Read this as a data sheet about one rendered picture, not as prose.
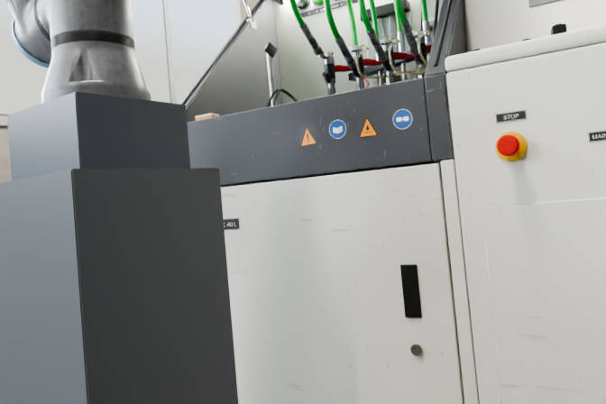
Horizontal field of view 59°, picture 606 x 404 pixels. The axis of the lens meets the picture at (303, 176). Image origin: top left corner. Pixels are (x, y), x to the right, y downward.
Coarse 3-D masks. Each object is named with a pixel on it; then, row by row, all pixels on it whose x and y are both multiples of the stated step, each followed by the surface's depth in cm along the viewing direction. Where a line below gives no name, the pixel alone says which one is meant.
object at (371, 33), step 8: (360, 0) 117; (360, 8) 117; (368, 24) 119; (368, 32) 120; (400, 32) 140; (376, 40) 122; (400, 40) 140; (376, 48) 123; (400, 48) 140; (384, 56) 125
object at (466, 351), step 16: (448, 160) 97; (448, 176) 97; (448, 192) 97; (448, 208) 97; (448, 224) 97; (448, 240) 98; (464, 272) 96; (464, 288) 96; (464, 304) 96; (464, 320) 96; (464, 336) 96; (464, 352) 96; (464, 368) 96; (464, 384) 96; (464, 400) 96
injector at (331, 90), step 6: (324, 60) 137; (330, 60) 136; (324, 66) 137; (330, 66) 136; (324, 72) 135; (330, 72) 136; (324, 78) 136; (330, 78) 136; (330, 84) 137; (330, 90) 137
